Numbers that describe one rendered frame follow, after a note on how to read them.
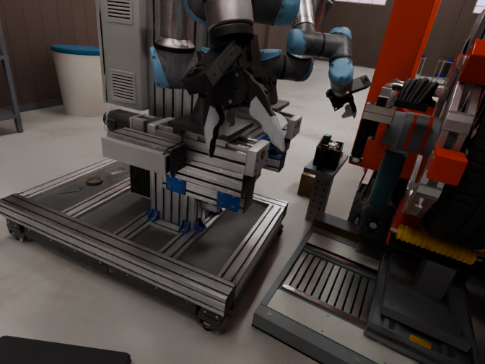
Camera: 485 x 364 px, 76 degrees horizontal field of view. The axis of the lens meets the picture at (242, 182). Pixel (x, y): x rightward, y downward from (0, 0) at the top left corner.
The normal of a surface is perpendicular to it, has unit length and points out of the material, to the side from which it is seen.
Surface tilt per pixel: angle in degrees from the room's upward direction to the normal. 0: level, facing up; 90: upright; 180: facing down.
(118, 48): 90
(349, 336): 0
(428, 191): 90
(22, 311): 0
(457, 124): 90
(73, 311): 0
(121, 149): 90
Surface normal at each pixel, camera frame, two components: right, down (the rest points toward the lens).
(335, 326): 0.11, -0.89
